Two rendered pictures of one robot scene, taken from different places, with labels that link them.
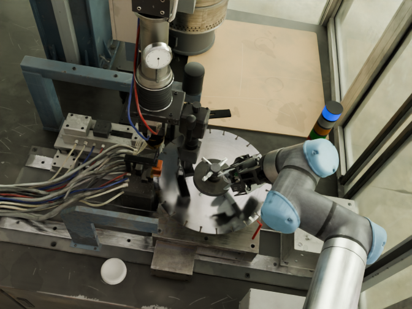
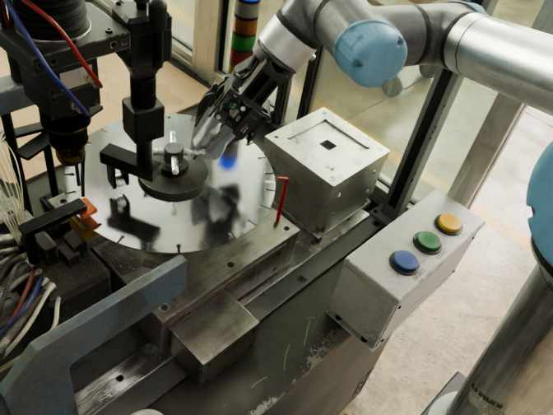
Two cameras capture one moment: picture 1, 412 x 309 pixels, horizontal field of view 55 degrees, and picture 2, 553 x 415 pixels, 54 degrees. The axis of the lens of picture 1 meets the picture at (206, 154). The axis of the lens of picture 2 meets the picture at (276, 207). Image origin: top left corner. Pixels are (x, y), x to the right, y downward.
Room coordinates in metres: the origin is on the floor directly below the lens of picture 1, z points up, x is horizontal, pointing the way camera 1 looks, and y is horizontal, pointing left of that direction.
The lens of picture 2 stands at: (0.01, 0.36, 1.54)
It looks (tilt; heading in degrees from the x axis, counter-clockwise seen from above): 43 degrees down; 309
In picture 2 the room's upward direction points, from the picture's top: 12 degrees clockwise
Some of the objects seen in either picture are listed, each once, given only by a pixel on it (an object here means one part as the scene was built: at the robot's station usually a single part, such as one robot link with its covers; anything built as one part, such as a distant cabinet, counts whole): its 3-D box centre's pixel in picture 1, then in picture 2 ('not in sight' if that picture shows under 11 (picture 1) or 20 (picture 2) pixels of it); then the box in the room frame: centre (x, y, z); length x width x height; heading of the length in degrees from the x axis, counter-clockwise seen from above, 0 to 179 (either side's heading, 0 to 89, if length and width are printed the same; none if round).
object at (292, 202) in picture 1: (295, 204); (370, 39); (0.36, -0.19, 1.24); 0.11 x 0.11 x 0.08; 71
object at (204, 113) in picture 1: (192, 133); (142, 70); (0.52, 0.04, 1.17); 0.06 x 0.05 x 0.20; 83
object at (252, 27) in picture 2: (323, 125); (245, 22); (0.70, -0.30, 1.08); 0.05 x 0.04 x 0.03; 2
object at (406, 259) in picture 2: not in sight; (404, 263); (0.22, -0.25, 0.90); 0.04 x 0.04 x 0.02
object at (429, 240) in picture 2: not in sight; (427, 243); (0.22, -0.32, 0.90); 0.04 x 0.04 x 0.02
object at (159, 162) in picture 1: (143, 166); (60, 230); (0.54, 0.16, 0.95); 0.10 x 0.03 x 0.07; 92
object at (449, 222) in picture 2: not in sight; (448, 225); (0.23, -0.39, 0.90); 0.04 x 0.04 x 0.02
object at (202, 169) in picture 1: (213, 175); (173, 168); (0.55, -0.03, 0.96); 0.11 x 0.11 x 0.03
